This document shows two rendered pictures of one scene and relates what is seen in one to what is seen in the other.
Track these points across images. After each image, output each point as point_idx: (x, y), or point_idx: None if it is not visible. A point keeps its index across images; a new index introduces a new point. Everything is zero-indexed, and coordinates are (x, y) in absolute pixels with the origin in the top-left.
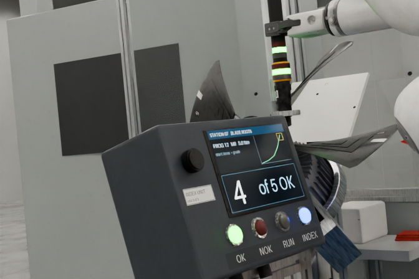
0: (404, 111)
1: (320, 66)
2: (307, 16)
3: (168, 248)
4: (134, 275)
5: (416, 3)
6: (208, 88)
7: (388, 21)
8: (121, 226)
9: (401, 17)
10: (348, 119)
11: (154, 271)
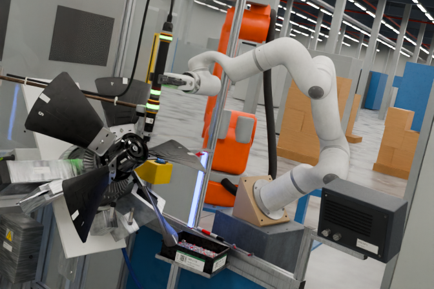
0: (343, 173)
1: (144, 99)
2: (189, 81)
3: (398, 242)
4: (388, 255)
5: (340, 133)
6: (61, 95)
7: (329, 135)
8: (390, 238)
9: (335, 136)
10: None
11: (392, 251)
